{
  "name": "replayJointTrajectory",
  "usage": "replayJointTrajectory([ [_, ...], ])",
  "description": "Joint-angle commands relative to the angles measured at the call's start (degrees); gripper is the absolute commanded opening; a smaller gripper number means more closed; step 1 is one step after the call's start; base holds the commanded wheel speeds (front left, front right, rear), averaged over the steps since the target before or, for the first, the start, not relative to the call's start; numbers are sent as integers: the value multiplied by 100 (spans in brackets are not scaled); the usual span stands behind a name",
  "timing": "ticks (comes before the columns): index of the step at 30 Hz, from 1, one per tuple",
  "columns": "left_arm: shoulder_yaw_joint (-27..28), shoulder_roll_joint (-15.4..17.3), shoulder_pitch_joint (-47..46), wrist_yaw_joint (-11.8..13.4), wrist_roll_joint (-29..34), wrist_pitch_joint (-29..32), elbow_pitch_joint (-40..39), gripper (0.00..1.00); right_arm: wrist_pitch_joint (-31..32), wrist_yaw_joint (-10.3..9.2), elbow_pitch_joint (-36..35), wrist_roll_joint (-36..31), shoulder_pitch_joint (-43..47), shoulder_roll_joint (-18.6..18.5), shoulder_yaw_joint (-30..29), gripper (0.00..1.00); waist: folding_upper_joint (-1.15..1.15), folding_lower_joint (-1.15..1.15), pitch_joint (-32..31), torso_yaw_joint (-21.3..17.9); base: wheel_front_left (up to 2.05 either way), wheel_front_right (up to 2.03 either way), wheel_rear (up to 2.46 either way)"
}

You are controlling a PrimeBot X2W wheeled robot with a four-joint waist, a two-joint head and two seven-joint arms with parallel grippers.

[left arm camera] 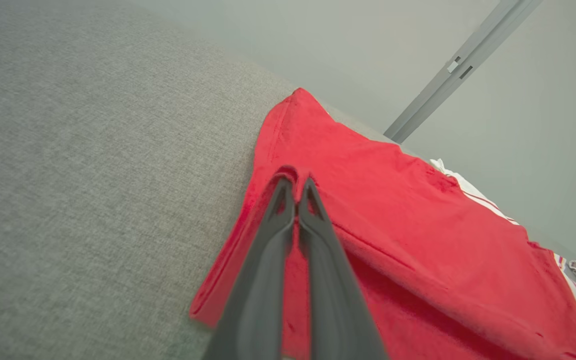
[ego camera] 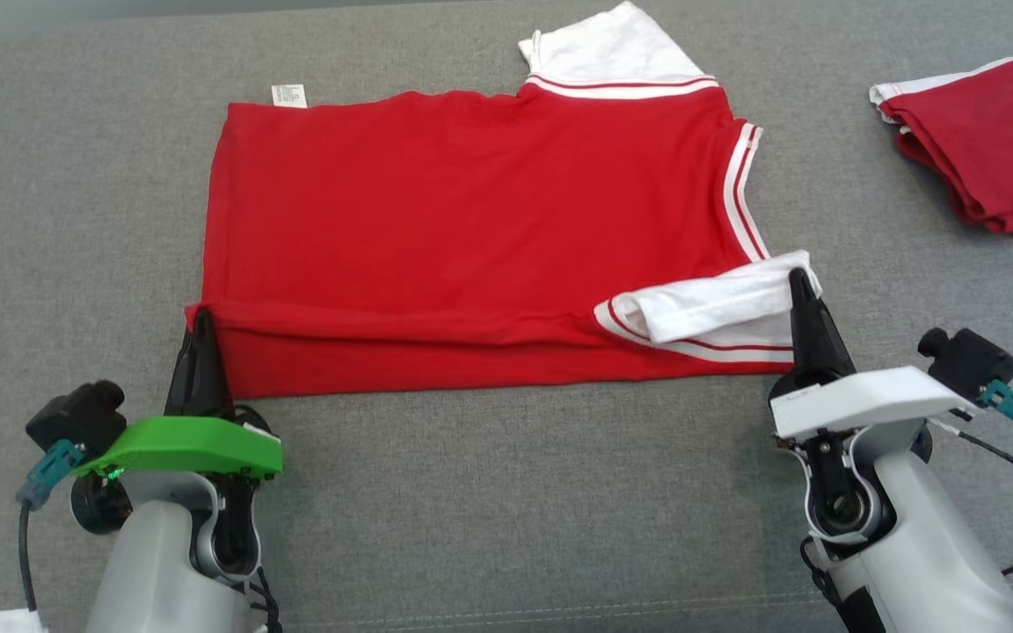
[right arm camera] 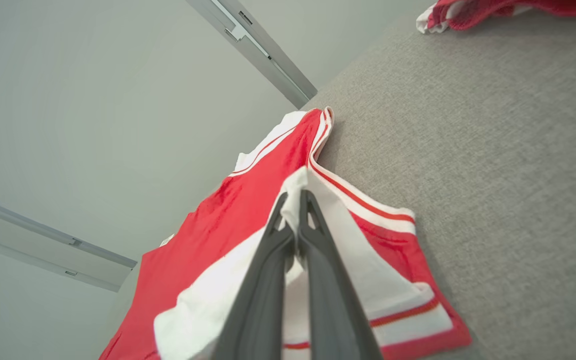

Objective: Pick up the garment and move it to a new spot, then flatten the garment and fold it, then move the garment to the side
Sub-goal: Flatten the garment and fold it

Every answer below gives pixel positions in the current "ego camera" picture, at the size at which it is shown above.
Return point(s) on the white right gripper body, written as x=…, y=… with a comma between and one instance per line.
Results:
x=867, y=400

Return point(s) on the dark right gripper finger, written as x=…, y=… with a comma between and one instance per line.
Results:
x=801, y=343
x=827, y=352

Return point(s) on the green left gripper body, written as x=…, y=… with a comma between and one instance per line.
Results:
x=181, y=448

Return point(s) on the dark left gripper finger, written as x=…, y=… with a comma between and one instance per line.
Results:
x=214, y=387
x=190, y=387

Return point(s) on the red shorts with white stripes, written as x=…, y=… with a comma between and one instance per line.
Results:
x=999, y=141

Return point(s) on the red shirt with white sleeves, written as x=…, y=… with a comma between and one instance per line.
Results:
x=471, y=220

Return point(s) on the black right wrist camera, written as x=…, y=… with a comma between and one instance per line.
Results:
x=968, y=365

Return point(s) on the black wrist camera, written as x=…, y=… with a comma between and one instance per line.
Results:
x=968, y=365
x=76, y=418

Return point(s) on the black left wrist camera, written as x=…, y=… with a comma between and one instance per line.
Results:
x=76, y=418

